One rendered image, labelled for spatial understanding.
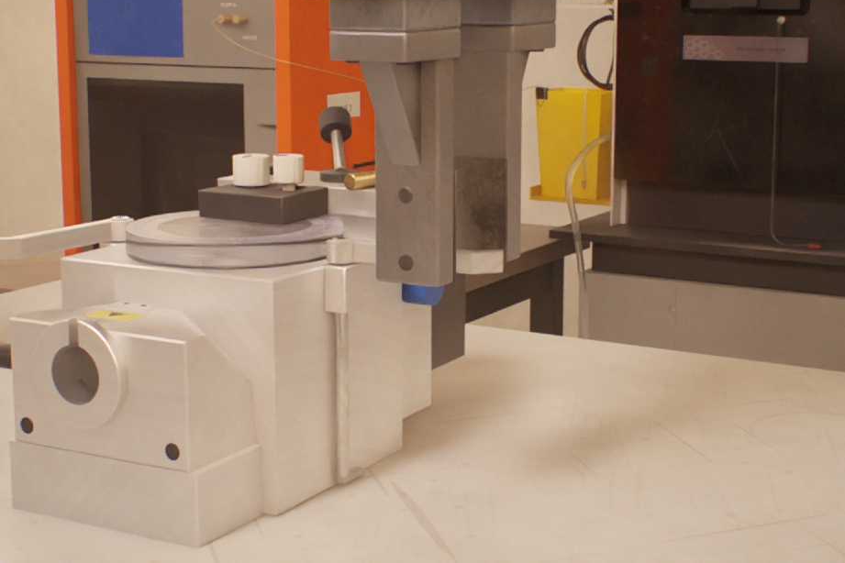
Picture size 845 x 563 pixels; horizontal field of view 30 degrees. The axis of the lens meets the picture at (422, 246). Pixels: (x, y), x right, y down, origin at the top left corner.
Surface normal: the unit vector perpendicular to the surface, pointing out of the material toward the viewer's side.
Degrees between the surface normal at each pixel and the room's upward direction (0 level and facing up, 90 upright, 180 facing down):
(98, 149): 90
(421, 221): 90
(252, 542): 0
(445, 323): 90
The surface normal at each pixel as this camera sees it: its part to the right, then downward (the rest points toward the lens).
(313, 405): 0.88, 0.08
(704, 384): 0.00, -0.99
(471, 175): -0.48, 0.15
